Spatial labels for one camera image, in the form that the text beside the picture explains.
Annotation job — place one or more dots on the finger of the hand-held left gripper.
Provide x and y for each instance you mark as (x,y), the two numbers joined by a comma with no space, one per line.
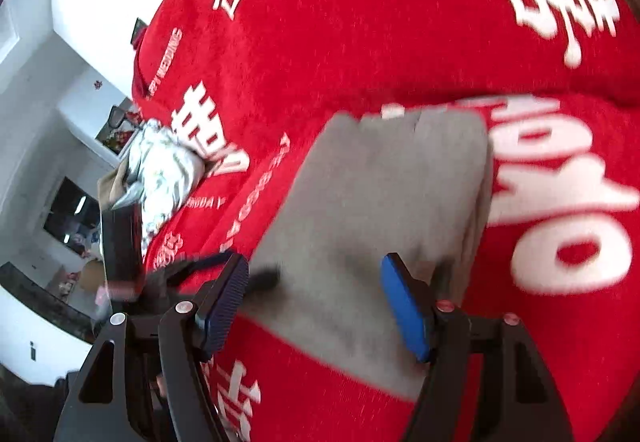
(265,279)
(200,263)

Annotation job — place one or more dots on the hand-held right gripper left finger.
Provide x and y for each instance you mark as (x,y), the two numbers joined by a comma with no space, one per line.
(222,304)

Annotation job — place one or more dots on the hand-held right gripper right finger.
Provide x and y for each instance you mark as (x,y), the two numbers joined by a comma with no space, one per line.
(405,307)

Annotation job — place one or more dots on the grey knit sweater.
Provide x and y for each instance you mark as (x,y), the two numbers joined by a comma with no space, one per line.
(375,202)

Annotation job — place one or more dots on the cardboard box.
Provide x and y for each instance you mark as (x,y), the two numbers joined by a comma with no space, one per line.
(93,276)

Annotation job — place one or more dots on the white floral cloth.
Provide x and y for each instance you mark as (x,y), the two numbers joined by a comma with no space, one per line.
(160,166)

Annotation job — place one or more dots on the dark stone counter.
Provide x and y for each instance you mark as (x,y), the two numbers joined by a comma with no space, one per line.
(40,297)

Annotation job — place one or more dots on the black chair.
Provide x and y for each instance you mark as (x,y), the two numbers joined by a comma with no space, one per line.
(116,116)

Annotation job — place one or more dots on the red printed blanket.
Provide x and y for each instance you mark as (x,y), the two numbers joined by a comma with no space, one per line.
(375,21)

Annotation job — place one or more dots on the dark wall screen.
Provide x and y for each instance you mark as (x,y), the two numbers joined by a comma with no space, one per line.
(70,217)

